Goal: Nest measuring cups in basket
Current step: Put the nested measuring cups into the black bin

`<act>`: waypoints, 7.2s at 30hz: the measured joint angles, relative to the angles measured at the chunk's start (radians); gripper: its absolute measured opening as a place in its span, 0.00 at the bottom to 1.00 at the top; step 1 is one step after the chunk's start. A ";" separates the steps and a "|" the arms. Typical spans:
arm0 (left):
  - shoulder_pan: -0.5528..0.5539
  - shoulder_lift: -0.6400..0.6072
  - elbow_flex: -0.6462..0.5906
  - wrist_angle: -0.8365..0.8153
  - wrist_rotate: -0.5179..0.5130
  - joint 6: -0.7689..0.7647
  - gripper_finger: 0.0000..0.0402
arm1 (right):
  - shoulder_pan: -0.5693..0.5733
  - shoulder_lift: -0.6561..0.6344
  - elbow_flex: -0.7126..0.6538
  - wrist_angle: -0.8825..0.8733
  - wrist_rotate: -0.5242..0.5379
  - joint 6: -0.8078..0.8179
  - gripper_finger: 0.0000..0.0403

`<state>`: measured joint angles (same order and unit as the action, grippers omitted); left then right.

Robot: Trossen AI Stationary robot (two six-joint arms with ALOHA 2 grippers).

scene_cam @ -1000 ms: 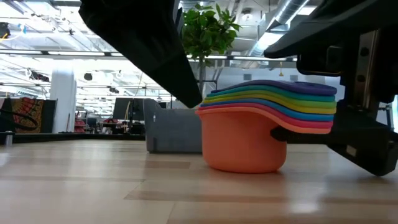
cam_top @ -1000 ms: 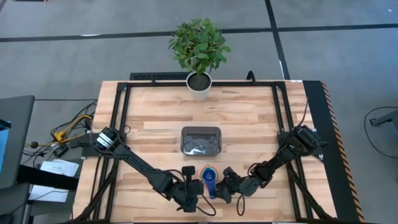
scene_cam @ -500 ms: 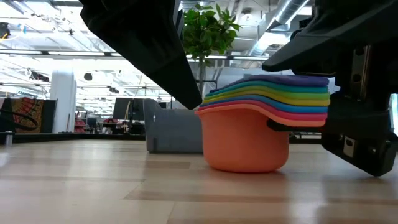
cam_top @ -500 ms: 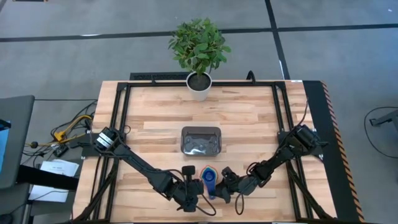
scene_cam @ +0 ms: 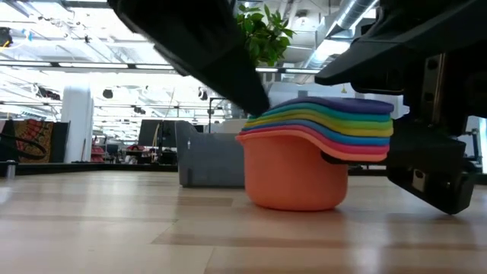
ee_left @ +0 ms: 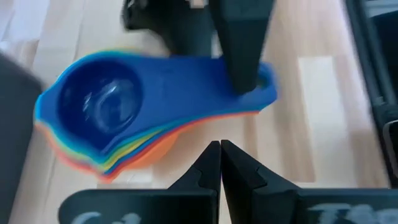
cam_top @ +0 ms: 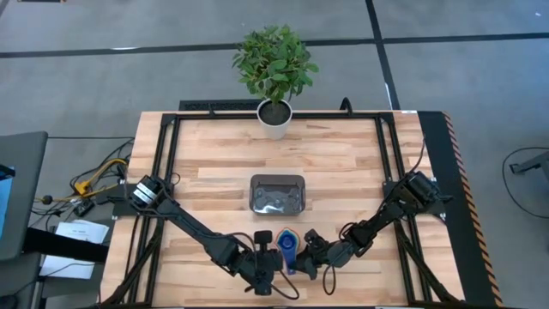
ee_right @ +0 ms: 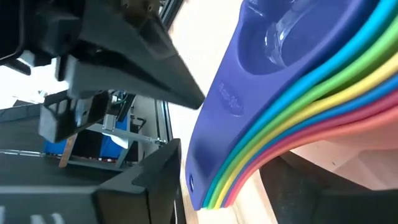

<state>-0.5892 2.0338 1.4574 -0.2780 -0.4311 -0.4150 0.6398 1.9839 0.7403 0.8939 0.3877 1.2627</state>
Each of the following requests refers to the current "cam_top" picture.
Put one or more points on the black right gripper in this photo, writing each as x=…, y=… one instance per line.
x=334, y=255

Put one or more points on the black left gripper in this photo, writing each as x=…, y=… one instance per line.
x=263, y=268

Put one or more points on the dark blue measuring cup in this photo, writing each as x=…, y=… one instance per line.
x=286, y=246

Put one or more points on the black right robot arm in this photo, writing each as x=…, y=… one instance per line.
x=386, y=214

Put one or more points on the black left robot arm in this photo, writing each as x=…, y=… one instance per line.
x=193, y=225

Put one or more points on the dark grey basket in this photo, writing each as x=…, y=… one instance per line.
x=278, y=193

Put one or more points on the white plant pot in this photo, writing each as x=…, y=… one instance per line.
x=274, y=129

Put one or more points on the black hazard-striped mat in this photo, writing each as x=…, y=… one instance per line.
x=442, y=150

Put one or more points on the small white label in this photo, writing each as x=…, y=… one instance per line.
x=408, y=111

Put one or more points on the green leafy plant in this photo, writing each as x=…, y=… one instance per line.
x=274, y=64

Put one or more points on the white paper sheet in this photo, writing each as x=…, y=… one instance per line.
x=64, y=266
x=83, y=232

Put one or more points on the small black box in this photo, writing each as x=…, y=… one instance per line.
x=83, y=208

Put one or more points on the yellow connector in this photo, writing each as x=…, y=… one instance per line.
x=82, y=187

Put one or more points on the black round knob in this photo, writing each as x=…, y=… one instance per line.
x=47, y=200

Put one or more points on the grey stand leg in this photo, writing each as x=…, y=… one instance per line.
x=532, y=163

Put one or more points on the grey desk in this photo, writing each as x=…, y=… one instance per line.
x=23, y=193

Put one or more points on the blue object on desk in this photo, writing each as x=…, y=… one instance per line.
x=4, y=201

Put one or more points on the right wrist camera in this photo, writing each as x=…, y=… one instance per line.
x=311, y=238

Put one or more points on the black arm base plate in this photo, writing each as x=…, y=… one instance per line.
x=435, y=209
x=122, y=210

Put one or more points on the black metal table frame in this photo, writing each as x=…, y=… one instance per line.
x=326, y=115

